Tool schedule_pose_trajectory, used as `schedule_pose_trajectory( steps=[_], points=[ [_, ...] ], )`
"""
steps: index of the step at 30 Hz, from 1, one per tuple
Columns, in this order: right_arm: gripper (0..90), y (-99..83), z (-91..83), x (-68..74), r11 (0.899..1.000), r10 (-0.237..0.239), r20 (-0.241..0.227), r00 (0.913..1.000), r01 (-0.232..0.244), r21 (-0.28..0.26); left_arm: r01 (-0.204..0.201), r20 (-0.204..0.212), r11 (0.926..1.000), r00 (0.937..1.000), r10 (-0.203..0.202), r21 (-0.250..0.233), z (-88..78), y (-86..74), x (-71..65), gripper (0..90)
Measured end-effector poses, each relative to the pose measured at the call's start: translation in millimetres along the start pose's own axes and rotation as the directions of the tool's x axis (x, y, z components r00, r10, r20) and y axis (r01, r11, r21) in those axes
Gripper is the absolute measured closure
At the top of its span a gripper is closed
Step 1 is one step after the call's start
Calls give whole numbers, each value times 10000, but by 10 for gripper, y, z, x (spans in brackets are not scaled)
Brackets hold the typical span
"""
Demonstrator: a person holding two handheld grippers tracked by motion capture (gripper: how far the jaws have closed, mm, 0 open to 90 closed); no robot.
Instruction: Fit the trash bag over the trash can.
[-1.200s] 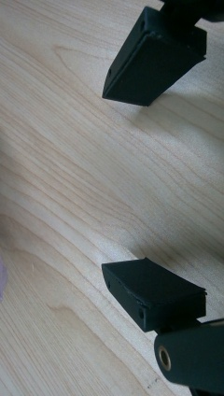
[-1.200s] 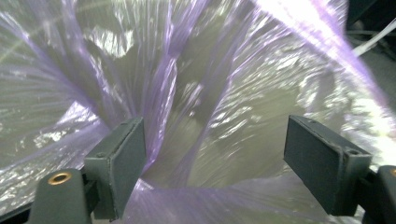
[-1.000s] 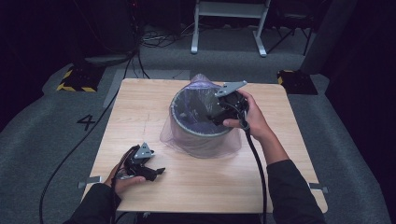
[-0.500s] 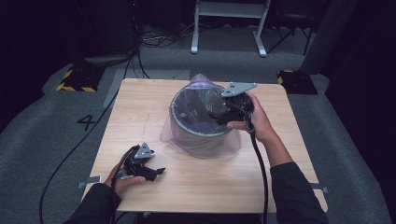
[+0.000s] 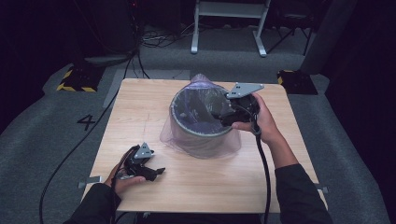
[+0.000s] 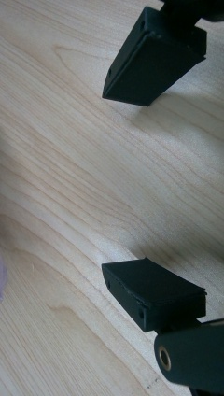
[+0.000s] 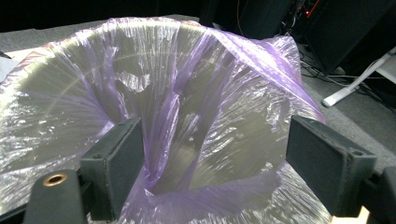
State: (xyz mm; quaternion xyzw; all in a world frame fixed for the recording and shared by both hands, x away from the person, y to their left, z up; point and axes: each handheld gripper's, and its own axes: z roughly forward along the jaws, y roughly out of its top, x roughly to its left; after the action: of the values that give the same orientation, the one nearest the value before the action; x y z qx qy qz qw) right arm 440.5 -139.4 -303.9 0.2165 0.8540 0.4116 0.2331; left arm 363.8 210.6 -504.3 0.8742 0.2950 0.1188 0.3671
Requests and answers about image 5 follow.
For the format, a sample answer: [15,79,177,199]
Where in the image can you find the long black floor cable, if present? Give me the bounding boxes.
[38,54,141,224]

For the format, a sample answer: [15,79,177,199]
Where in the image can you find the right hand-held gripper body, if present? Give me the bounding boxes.
[222,82,265,127]

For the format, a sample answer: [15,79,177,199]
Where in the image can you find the black tripod stand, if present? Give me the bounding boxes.
[266,12,316,56]

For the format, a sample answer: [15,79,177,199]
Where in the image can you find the bundle of floor cables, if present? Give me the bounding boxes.
[139,21,200,49]

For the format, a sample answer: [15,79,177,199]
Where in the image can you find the grey round trash bin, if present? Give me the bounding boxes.
[168,85,237,157]

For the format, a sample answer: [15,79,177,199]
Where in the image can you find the person's right hand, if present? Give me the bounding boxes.
[232,92,283,146]

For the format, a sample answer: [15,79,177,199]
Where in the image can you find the person's left hand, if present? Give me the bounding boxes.
[106,161,147,195]

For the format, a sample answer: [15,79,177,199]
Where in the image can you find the grey slanted pillar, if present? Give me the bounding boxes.
[299,0,359,76]

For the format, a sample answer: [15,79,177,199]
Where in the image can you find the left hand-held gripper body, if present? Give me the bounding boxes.
[123,142,156,179]

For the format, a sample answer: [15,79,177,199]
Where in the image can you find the right hand-held gripper cable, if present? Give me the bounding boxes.
[249,113,273,224]

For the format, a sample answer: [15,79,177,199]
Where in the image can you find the yellow-black striped stand base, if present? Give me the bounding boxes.
[56,65,106,93]
[276,69,319,96]

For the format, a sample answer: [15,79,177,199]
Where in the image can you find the white metal stand frame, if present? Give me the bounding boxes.
[190,0,273,58]

